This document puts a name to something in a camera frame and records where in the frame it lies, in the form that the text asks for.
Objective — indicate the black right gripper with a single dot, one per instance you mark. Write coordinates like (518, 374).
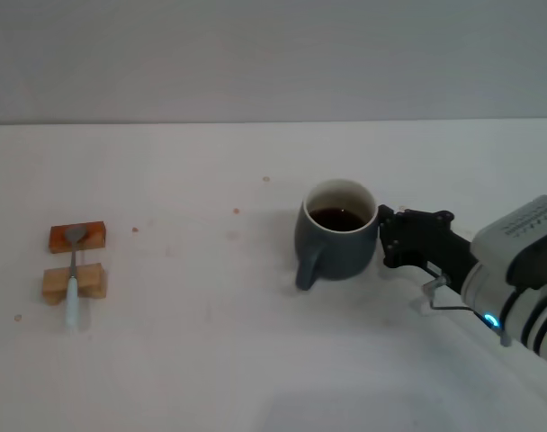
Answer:
(449, 252)

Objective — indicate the grey ceramic cup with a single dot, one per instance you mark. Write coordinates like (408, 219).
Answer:
(336, 256)

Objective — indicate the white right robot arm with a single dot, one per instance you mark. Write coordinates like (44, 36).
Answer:
(525, 324)

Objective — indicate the dark coffee liquid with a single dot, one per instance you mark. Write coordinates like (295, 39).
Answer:
(338, 219)

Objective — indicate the reddish brown wooden block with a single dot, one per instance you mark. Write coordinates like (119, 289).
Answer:
(95, 236)

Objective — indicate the light wooden block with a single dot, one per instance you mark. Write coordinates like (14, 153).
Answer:
(93, 281)

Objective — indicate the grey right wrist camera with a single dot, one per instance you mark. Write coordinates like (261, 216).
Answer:
(516, 238)

